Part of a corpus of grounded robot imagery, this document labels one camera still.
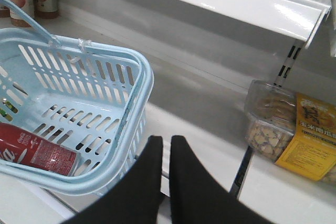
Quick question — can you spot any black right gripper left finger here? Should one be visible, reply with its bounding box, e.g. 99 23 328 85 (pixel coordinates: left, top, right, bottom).
64 136 163 223

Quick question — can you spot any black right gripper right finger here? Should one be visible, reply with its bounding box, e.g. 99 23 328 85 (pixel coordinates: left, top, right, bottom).
169 135 265 223

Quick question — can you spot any light blue plastic basket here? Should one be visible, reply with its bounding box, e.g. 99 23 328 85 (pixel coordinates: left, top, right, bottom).
1 0 154 195

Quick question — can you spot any red coca-cola aluminium bottle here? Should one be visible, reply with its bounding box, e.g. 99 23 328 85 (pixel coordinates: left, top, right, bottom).
1 123 80 176

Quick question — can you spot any clear biscuit box yellow label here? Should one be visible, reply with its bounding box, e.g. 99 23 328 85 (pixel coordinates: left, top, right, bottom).
244 80 335 184

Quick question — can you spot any white supermarket shelf unit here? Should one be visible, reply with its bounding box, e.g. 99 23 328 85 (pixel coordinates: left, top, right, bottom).
1 0 335 223

